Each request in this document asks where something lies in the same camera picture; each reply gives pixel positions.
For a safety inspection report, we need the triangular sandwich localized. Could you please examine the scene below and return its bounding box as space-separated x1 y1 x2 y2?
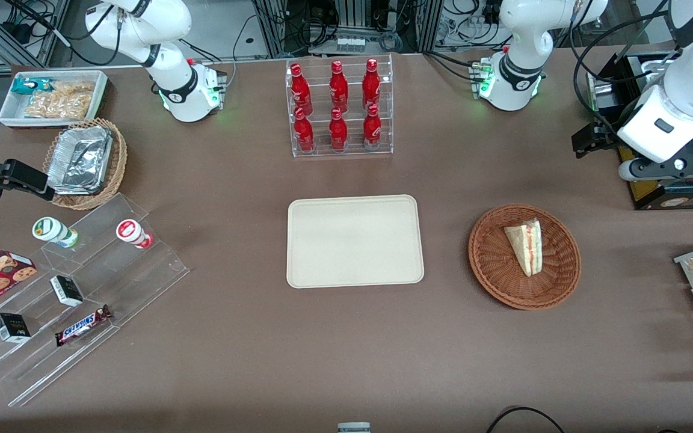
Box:
504 218 544 278

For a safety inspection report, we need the green label yogurt bottle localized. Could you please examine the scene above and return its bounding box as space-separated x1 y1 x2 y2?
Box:
32 216 79 249

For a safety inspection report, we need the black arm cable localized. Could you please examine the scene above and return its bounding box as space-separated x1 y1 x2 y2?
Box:
569 0 687 136

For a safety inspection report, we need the silver foil tray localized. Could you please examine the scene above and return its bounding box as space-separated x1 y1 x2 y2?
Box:
47 125 114 195

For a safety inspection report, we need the round brown wicker basket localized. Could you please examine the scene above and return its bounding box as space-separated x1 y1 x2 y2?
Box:
468 204 582 311

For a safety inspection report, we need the aluminium frame rack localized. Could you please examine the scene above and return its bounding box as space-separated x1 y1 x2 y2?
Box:
249 0 445 56

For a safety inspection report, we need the silver metal device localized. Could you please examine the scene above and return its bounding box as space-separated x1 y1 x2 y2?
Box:
586 70 621 116

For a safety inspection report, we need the Snickers chocolate bar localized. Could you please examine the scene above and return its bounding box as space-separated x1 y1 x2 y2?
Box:
55 304 112 347

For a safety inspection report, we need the red soda bottle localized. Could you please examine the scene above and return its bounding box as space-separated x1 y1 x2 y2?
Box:
363 103 383 151
362 58 382 112
329 60 350 114
328 107 349 152
289 63 313 116
293 107 316 153

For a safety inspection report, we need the white rectangular snack bin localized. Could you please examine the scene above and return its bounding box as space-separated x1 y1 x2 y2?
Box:
0 70 109 130

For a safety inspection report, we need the beige rectangular serving tray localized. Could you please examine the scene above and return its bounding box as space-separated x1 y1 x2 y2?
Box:
286 194 425 289

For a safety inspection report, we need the clear acrylic bottle rack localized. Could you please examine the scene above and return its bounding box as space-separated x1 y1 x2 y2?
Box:
285 54 394 158

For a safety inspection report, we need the red label yogurt bottle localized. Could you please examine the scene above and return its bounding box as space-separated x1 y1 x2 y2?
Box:
115 219 155 250

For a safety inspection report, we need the light tan wicker basket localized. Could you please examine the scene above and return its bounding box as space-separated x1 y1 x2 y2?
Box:
43 118 129 210

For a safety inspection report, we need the clear acrylic step display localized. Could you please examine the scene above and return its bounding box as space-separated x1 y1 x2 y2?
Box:
0 192 191 408

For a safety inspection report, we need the small black carton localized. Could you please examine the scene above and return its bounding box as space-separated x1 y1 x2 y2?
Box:
0 312 31 344
50 275 84 308

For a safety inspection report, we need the clear bag of chips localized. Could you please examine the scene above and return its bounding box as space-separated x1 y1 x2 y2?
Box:
25 81 96 120

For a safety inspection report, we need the teal snack packet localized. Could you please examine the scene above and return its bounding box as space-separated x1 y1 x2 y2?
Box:
11 77 56 96

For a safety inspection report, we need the grey wrist camera black bracket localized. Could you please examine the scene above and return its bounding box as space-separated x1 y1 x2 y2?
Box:
618 134 693 182

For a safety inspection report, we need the black table edge cable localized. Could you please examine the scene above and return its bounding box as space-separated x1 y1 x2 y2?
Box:
485 407 566 433

